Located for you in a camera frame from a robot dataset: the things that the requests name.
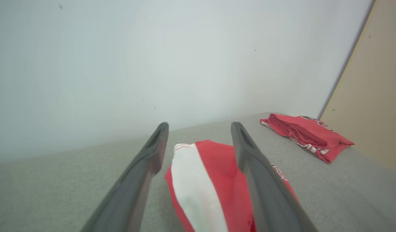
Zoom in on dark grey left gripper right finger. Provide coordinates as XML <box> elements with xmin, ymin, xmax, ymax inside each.
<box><xmin>231</xmin><ymin>122</ymin><xmax>318</xmax><ymax>232</ymax></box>

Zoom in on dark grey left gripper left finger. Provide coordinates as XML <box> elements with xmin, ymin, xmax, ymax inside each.
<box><xmin>80</xmin><ymin>122</ymin><xmax>169</xmax><ymax>232</ymax></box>

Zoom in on red and white jersey shorts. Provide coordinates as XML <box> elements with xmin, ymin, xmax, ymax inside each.
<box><xmin>165</xmin><ymin>140</ymin><xmax>299</xmax><ymax>232</ymax></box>

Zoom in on red and white jersey shirt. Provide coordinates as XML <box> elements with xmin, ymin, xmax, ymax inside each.
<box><xmin>260</xmin><ymin>113</ymin><xmax>355</xmax><ymax>164</ymax></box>

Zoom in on beige board panel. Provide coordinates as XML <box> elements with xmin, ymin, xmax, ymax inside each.
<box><xmin>318</xmin><ymin>0</ymin><xmax>396</xmax><ymax>176</ymax></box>

